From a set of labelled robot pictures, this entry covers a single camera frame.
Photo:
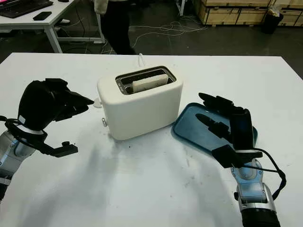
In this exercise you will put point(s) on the black computer mouse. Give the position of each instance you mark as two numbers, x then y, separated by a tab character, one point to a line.
63	0

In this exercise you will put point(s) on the white bread slice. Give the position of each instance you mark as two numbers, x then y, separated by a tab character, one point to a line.
149	84

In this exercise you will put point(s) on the black laptop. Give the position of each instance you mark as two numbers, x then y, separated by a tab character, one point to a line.
23	8

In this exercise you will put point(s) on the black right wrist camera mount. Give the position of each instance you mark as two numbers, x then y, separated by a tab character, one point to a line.
225	156

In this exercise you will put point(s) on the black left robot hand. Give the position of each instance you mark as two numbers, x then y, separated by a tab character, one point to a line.
38	106

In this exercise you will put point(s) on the cream two-slot toaster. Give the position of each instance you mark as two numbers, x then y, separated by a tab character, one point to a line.
142	113

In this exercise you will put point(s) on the blue plastic tray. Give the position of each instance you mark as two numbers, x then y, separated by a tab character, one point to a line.
189	127

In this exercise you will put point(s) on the chrome toaster dial knob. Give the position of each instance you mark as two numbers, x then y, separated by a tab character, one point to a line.
104	122

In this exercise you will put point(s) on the wooden shipping crate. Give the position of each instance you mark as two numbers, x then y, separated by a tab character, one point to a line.
232	14
292	14

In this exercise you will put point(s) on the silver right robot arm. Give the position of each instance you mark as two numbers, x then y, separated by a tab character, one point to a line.
251	189

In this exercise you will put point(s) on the black trash bin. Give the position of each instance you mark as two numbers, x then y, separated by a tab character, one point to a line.
272	23

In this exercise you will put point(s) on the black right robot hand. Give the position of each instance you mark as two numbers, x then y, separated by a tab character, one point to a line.
242	130

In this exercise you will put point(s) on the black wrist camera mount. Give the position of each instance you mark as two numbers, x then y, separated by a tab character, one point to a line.
225	156
64	150

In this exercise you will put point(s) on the black smartphone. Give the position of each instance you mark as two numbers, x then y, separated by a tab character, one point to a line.
42	15

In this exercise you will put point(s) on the person in white top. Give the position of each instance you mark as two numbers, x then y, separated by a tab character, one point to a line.
118	28

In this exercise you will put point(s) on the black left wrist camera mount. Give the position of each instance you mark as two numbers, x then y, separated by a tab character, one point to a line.
64	150

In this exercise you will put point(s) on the white office desk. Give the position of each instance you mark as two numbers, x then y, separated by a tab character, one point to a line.
59	14

